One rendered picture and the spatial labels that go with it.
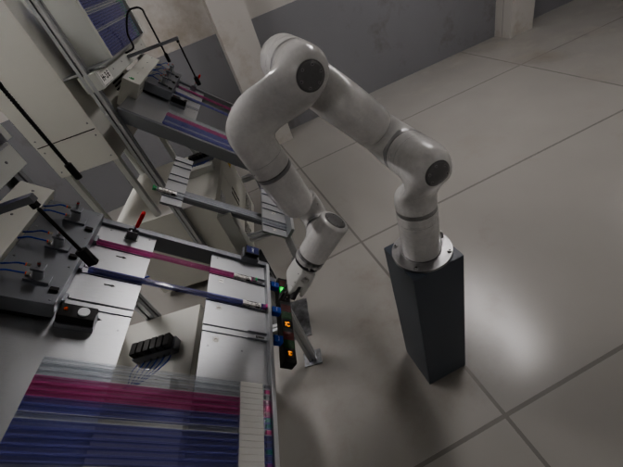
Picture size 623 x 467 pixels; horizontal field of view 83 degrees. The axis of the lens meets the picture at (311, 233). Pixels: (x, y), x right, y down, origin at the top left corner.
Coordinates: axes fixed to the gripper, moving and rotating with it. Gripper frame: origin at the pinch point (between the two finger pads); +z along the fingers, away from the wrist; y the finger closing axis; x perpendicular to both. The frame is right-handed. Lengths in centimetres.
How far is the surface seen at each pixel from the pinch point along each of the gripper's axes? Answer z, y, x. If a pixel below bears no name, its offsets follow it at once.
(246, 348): 8.3, -15.5, 9.5
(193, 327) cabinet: 37.6, 10.3, 19.2
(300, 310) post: 63, 53, -43
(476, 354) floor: 11, 3, -98
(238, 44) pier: -7, 272, 26
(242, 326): 8.3, -8.3, 10.8
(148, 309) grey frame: 47, 22, 35
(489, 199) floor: -27, 96, -137
